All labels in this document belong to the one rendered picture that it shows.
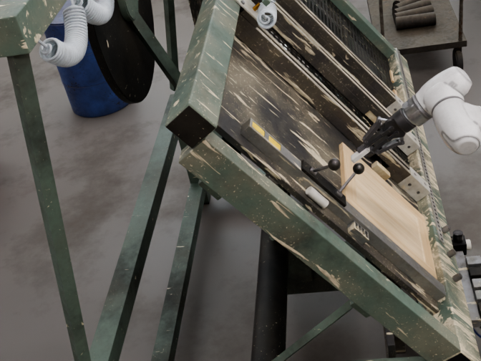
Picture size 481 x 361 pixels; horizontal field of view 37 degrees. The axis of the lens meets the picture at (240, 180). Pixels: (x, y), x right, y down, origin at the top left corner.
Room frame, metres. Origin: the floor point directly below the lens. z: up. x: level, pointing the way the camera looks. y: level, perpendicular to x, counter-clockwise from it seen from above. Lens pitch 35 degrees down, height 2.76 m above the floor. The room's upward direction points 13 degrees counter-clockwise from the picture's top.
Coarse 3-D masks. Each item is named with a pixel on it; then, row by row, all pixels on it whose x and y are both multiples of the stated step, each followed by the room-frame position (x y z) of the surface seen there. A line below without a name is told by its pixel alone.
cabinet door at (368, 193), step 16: (368, 176) 2.13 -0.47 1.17; (352, 192) 1.94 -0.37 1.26; (368, 192) 2.02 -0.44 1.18; (384, 192) 2.11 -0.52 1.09; (368, 208) 1.92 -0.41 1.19; (384, 208) 2.00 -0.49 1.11; (400, 208) 2.08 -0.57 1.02; (384, 224) 1.90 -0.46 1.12; (400, 224) 1.98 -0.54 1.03; (416, 224) 2.06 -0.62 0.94; (400, 240) 1.88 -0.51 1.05; (416, 240) 1.95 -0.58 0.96; (416, 256) 1.85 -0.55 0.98; (432, 272) 1.83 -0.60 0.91
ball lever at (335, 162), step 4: (332, 160) 1.75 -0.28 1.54; (336, 160) 1.74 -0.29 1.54; (328, 164) 1.75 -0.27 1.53; (332, 164) 1.74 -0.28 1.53; (336, 164) 1.73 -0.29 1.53; (340, 164) 1.74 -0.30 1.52; (312, 168) 1.81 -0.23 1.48; (316, 168) 1.80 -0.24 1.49; (320, 168) 1.78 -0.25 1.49; (324, 168) 1.77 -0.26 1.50; (332, 168) 1.73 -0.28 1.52; (336, 168) 1.73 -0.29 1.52; (312, 172) 1.80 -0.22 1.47; (316, 172) 1.81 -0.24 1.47
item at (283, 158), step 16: (256, 144) 1.82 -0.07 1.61; (272, 144) 1.82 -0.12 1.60; (272, 160) 1.81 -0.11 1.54; (288, 160) 1.80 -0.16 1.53; (304, 176) 1.80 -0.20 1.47; (320, 192) 1.79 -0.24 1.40; (336, 208) 1.78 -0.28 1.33; (352, 208) 1.80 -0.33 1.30; (368, 224) 1.78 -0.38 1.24; (384, 240) 1.76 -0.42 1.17; (400, 256) 1.74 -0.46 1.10; (416, 272) 1.73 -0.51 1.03; (432, 288) 1.72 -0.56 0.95
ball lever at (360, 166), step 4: (356, 164) 1.84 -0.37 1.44; (360, 164) 1.83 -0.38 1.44; (356, 168) 1.82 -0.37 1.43; (360, 168) 1.82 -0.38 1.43; (356, 172) 1.82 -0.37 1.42; (360, 172) 1.82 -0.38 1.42; (352, 176) 1.82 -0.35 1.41; (348, 180) 1.82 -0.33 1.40; (344, 184) 1.81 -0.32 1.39; (340, 188) 1.81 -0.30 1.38; (336, 192) 1.79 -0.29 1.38; (340, 192) 1.80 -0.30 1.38; (340, 196) 1.79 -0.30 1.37
